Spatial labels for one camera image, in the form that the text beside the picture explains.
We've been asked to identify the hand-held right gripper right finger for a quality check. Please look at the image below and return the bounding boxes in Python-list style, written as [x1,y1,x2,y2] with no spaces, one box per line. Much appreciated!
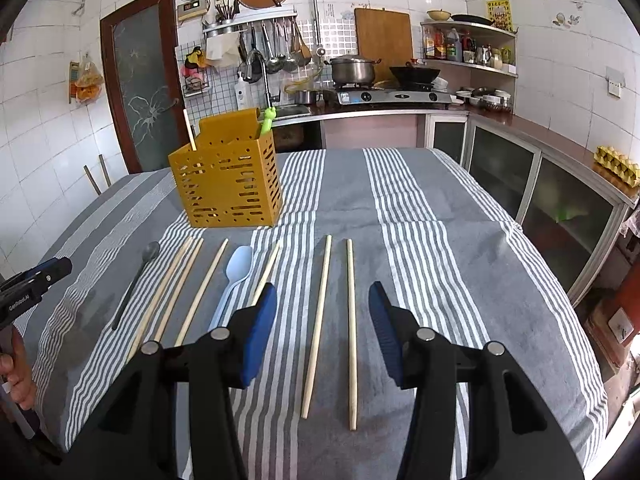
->
[368,281,586,480]

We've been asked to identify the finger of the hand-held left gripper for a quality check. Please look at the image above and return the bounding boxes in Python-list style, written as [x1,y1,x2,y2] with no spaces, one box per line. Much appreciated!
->
[0,256,73,297]

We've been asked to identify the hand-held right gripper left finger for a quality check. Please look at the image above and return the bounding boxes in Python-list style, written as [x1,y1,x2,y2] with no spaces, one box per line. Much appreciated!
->
[55,282,278,480]

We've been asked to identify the black spoon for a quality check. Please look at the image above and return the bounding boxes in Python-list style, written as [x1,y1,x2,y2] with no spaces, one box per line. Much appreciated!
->
[111,241,161,331]

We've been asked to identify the yellow perforated utensil holder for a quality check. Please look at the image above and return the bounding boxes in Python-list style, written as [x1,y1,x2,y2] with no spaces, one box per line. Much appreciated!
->
[168,108,284,229]

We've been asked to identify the person's left hand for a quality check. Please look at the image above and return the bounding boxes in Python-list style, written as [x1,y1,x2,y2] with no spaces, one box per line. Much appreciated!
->
[0,330,39,411]

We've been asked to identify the grey white striped tablecloth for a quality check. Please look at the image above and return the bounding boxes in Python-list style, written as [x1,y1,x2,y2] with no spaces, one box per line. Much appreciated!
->
[15,147,608,480]

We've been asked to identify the hanging plastic bag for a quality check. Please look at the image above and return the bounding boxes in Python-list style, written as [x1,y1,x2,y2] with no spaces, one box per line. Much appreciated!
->
[68,52,105,106]

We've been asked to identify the brown frosted glass door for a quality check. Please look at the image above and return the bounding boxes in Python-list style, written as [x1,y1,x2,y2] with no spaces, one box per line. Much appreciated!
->
[100,0,190,175]

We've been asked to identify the glass door counter cabinet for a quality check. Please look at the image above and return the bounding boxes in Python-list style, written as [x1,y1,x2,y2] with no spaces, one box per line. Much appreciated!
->
[425,110,636,306]

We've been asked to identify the steel kitchen sink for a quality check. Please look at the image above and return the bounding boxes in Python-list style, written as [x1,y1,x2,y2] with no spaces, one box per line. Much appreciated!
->
[272,104,311,121]

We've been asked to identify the steel gas stove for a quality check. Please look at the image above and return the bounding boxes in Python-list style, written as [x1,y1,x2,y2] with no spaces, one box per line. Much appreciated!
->
[334,85,453,107]

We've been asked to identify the white soap bottle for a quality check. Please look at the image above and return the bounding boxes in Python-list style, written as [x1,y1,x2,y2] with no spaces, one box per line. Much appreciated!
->
[234,71,252,110]

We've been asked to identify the metal kitchen faucet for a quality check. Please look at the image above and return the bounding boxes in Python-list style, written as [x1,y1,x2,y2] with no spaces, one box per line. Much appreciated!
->
[245,50,273,108]

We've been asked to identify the pile of steel bowls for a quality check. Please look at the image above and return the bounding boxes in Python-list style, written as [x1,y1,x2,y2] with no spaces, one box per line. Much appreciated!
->
[455,85,515,113]

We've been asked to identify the black wok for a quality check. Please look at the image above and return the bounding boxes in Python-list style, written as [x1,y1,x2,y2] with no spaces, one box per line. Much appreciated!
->
[389,60,442,87]

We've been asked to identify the steel lidded pot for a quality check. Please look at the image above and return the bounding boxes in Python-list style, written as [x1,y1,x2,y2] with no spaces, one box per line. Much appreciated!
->
[327,54,381,86]

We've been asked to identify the row of hanging ladles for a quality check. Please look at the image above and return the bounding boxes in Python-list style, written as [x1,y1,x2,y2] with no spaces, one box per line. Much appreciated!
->
[237,16,313,75]

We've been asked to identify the white hanging cloth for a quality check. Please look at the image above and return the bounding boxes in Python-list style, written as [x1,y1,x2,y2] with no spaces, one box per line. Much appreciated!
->
[205,35,240,68]

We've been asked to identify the yellow egg carton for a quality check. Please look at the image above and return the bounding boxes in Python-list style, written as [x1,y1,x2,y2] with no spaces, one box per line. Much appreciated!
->
[593,145,640,181]

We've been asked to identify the wooden cutting board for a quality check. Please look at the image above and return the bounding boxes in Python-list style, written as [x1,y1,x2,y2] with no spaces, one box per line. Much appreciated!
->
[354,6,415,68]

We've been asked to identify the metal cutlery cup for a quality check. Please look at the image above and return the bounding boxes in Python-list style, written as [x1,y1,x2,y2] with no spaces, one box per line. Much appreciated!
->
[214,0,242,37]

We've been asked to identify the wire wall basket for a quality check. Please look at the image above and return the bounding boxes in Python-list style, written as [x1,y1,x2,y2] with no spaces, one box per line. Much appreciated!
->
[176,40,238,98]

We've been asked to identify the white switch plate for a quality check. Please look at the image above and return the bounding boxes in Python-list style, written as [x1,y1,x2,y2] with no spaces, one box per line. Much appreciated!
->
[607,307,635,343]

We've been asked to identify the corner wall shelf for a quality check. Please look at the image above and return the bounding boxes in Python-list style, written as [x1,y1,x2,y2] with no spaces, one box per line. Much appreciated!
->
[420,19,520,78]

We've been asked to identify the grey wall controller box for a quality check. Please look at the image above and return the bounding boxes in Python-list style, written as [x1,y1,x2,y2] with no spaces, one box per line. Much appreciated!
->
[176,1,211,22]

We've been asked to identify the metal wall shelf rack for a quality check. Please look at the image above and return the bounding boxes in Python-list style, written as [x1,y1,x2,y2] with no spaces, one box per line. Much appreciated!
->
[201,7,299,36]

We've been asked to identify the metal wall pipe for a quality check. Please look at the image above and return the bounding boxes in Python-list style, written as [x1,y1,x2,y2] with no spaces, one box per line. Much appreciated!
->
[308,0,326,56]

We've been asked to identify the yellow wall poster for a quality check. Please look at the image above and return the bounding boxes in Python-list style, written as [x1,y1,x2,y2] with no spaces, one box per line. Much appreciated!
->
[486,0,513,32]

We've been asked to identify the white wall socket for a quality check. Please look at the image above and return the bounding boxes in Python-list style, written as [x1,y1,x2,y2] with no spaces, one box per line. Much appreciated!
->
[606,66,627,97]

